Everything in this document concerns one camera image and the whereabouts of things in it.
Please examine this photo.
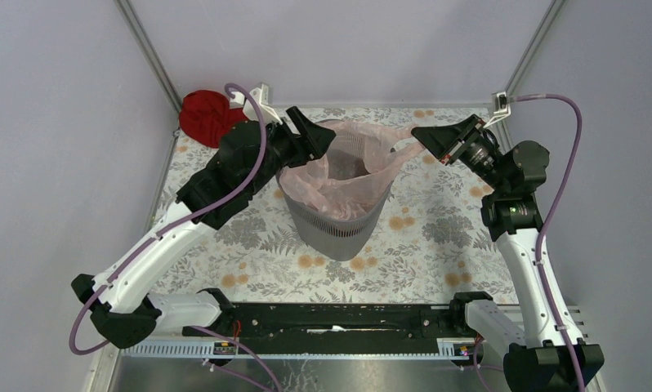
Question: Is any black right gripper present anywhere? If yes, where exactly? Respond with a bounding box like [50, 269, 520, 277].
[410, 114, 507, 194]

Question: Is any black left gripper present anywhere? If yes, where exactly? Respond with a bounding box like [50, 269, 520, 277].
[246, 106, 336, 196]

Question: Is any pink plastic trash bag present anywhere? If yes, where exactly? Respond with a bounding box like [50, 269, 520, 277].
[278, 119, 425, 221]

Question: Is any grey slotted trash bin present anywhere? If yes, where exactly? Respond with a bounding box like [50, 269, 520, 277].
[285, 182, 393, 261]

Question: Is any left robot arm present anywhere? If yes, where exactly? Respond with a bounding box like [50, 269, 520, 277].
[71, 107, 336, 349]

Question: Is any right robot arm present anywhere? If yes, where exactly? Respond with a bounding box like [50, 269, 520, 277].
[411, 115, 605, 391]

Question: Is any floral patterned table mat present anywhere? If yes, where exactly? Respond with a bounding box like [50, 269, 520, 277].
[152, 105, 522, 305]

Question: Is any red crumpled cloth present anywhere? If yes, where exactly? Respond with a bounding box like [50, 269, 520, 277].
[179, 90, 248, 149]

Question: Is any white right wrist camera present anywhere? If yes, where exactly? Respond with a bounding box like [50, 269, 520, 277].
[484, 91, 511, 129]

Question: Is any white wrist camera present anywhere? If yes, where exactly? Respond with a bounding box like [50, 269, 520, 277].
[229, 82, 283, 124]
[484, 91, 511, 129]

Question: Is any aluminium frame post right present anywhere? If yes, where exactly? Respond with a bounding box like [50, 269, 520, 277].
[505, 0, 568, 98]

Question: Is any aluminium frame post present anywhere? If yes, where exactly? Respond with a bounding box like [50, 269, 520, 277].
[505, 0, 568, 98]
[114, 0, 182, 113]

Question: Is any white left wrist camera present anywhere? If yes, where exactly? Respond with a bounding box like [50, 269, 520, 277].
[229, 82, 283, 124]

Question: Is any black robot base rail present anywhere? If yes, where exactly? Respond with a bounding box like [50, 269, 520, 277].
[208, 302, 478, 344]

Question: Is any aluminium frame post left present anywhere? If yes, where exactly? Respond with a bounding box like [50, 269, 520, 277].
[114, 0, 182, 113]

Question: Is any white slotted cable duct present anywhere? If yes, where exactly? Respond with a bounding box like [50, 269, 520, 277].
[122, 335, 475, 361]

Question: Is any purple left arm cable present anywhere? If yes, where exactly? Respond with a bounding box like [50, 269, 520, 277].
[69, 82, 269, 357]

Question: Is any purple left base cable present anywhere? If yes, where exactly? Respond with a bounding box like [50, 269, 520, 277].
[190, 324, 284, 392]

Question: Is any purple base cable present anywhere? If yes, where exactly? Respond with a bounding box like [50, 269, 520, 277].
[190, 324, 284, 392]
[458, 332, 506, 392]

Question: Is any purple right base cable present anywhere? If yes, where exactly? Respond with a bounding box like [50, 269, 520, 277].
[458, 332, 506, 392]

